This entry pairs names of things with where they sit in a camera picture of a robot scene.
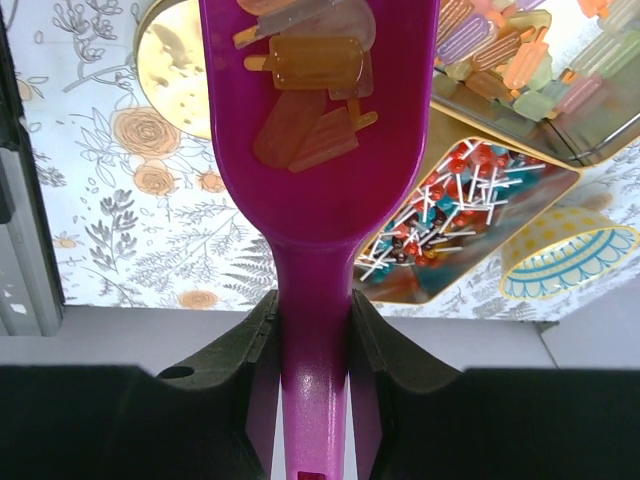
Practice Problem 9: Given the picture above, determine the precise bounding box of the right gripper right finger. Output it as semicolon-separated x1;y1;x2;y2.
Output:
350;293;639;479

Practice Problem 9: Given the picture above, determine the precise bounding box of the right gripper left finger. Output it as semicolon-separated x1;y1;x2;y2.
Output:
1;292;279;479

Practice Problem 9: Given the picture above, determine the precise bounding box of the tin of lollipop candies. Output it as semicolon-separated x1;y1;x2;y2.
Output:
354;136;581;305

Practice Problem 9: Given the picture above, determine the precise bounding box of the magenta plastic scoop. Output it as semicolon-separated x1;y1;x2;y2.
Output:
200;1;439;479

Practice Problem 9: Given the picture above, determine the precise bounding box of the tin of popsicle candies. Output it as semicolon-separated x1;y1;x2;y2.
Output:
431;0;639;168

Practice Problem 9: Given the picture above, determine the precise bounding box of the gold jar lid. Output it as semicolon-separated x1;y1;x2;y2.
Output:
134;0;211;140

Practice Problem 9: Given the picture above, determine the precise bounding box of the floral table mat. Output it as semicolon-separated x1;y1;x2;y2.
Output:
1;1;275;311

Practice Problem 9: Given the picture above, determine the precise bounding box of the yellow teal patterned bowl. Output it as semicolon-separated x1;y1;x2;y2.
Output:
499;207;639;301

